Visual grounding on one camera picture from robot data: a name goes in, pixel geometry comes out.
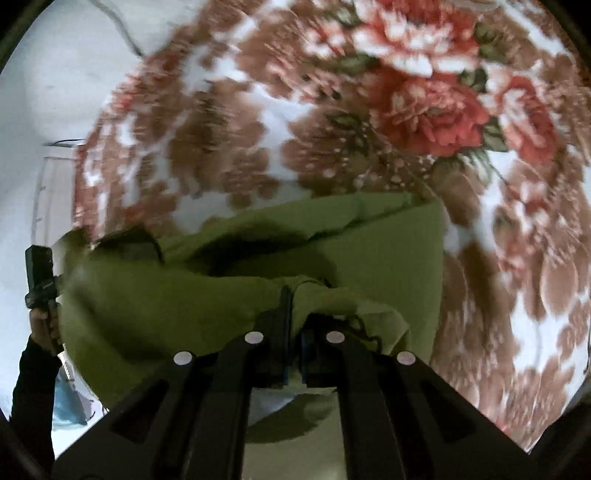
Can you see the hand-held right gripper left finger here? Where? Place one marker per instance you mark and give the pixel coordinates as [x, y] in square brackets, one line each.
[272, 344]

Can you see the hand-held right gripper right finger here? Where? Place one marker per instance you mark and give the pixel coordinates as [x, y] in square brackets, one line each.
[325, 357]

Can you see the green hooded jacket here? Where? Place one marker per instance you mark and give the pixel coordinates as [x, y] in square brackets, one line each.
[184, 295]

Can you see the person's left forearm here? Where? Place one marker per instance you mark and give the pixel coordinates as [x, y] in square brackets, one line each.
[32, 406]

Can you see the person's left hand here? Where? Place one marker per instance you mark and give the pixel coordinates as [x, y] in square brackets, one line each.
[42, 330]

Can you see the white bed board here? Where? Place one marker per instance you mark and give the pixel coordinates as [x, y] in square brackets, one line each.
[53, 194]

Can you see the teal bag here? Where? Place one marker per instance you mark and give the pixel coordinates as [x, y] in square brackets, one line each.
[69, 404]

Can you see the floral blanket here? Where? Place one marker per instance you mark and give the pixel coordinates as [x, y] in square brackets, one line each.
[415, 115]

